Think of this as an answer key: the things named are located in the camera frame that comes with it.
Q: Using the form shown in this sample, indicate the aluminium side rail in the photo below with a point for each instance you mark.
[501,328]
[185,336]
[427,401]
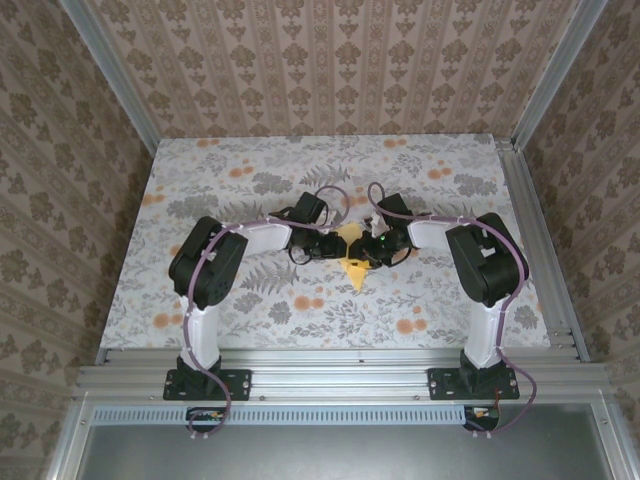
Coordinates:
[540,250]

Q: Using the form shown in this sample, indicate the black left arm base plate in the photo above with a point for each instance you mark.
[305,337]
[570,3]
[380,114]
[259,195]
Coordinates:
[240,384]

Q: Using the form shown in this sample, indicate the yellow cloth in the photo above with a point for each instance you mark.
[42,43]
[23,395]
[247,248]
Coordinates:
[357,277]

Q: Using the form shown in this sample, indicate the grey metal panel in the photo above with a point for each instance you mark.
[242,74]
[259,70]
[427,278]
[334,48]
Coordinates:
[350,455]

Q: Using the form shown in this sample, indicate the aluminium frame rail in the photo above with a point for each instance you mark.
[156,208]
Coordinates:
[340,375]

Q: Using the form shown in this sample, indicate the floral printed tablecloth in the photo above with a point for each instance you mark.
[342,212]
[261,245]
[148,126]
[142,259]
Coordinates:
[225,175]

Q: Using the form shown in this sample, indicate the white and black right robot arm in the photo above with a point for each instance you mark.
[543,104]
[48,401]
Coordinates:
[487,260]

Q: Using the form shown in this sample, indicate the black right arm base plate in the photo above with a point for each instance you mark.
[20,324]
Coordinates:
[440,385]

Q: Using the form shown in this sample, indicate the aluminium corner post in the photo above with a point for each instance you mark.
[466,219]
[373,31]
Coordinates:
[555,75]
[115,80]

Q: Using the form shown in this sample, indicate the black connector board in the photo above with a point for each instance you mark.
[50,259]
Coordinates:
[482,419]
[205,419]

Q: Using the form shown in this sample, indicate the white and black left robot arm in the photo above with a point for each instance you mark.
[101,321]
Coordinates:
[207,260]

